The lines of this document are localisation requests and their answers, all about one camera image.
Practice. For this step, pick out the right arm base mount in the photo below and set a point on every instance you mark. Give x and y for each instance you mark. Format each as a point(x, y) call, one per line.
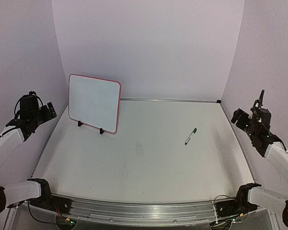
point(232, 208)

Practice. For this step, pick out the aluminium front rail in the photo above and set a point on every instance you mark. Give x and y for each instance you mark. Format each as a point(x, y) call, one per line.
point(78, 213)

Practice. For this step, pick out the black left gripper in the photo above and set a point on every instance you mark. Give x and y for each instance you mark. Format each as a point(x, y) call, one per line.
point(47, 115)

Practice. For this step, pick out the green whiteboard marker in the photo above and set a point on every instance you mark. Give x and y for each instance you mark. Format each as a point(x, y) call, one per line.
point(190, 136)

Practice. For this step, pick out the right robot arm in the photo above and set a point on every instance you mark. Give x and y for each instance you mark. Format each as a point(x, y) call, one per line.
point(272, 149)

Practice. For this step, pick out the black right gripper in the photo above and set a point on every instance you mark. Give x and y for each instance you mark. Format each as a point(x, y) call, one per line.
point(233, 115)

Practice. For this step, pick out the pink-framed whiteboard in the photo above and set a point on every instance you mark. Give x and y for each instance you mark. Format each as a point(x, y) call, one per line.
point(95, 102)

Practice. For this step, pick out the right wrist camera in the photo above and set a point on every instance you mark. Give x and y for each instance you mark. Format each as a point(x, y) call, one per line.
point(258, 103)

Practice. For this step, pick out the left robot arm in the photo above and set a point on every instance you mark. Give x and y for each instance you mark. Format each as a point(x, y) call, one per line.
point(10, 139)

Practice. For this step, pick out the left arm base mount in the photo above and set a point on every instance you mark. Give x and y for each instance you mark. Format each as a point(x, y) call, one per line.
point(54, 203)

